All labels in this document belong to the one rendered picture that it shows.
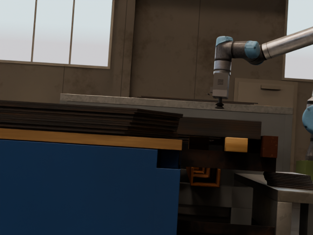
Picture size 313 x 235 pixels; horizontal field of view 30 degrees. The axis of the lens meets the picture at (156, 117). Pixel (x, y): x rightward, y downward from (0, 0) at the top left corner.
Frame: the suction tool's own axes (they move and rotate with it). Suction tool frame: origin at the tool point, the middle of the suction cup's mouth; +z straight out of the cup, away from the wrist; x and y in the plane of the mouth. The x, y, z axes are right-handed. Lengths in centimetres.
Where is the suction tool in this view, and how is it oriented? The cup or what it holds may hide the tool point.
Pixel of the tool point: (219, 108)
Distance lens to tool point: 259.0
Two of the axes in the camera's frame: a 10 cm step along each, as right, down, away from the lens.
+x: 9.8, 0.6, -2.0
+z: -0.8, 9.9, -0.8
